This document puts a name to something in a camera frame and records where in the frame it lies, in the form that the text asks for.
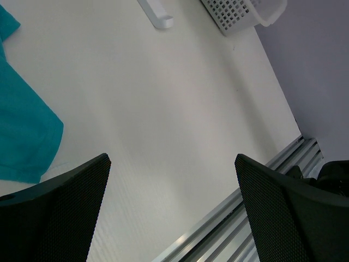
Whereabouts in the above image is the white plastic basket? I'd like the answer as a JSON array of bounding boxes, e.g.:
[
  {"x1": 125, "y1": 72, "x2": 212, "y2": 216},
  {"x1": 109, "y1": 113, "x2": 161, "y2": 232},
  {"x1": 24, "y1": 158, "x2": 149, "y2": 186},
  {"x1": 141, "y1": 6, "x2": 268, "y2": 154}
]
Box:
[{"x1": 202, "y1": 0, "x2": 288, "y2": 37}]

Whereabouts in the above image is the aluminium mounting rail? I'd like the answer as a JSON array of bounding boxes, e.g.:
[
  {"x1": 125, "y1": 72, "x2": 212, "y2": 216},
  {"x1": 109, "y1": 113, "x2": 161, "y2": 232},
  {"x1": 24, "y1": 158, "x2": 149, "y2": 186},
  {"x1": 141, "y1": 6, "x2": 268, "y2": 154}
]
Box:
[{"x1": 155, "y1": 136, "x2": 324, "y2": 261}]

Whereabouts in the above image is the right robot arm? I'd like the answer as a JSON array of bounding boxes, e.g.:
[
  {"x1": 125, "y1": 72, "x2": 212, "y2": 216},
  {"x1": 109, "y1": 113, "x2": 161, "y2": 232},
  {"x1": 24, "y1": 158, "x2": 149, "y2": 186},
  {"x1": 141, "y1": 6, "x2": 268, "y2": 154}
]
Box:
[{"x1": 286, "y1": 160, "x2": 348, "y2": 197}]

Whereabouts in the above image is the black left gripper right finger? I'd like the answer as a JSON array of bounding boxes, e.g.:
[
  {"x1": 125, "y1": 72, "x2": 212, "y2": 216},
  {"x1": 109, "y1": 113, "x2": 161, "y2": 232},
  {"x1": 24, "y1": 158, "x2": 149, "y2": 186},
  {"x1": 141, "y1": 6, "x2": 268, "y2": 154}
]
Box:
[{"x1": 234, "y1": 154, "x2": 348, "y2": 261}]

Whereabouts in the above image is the white and metal clothes rack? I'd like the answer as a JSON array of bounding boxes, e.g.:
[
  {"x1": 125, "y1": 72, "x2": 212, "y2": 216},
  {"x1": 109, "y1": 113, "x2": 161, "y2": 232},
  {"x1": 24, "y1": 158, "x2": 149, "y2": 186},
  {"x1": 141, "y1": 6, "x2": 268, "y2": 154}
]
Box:
[{"x1": 138, "y1": 0, "x2": 174, "y2": 29}]

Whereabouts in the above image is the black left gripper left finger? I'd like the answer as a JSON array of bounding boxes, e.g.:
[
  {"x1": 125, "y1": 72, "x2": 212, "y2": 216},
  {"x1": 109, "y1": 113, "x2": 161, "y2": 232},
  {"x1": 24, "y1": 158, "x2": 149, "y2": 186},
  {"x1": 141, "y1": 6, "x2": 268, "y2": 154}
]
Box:
[{"x1": 1, "y1": 153, "x2": 111, "y2": 261}]

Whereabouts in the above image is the teal t shirt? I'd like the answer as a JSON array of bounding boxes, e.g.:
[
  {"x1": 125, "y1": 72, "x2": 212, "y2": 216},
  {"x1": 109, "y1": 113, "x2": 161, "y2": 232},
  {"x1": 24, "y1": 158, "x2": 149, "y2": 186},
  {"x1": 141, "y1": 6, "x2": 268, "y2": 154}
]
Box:
[{"x1": 0, "y1": 5, "x2": 64, "y2": 184}]

